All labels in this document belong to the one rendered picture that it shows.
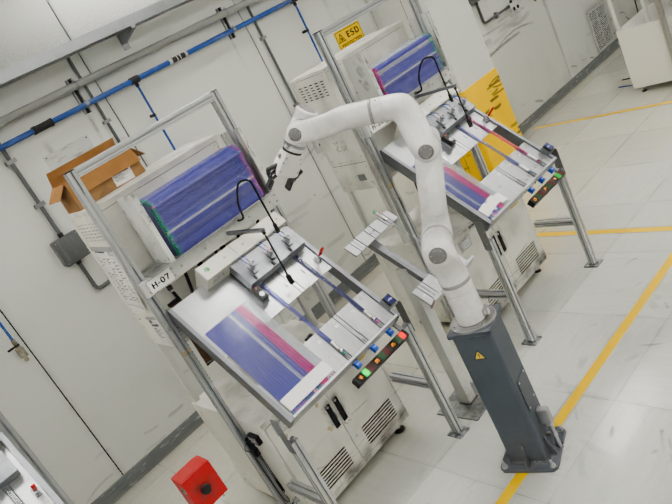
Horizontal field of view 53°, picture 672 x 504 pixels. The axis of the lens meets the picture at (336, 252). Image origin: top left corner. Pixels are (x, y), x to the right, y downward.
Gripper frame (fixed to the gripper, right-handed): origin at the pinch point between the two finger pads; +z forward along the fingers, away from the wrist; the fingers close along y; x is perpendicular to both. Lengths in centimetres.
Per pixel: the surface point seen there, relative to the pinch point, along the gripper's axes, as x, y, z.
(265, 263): 15, 22, 46
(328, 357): -33, 29, 61
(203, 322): 7, -6, 69
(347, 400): -31, 60, 96
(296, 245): 17, 38, 38
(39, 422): 100, -19, 212
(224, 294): 15, 6, 61
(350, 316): -22, 46, 50
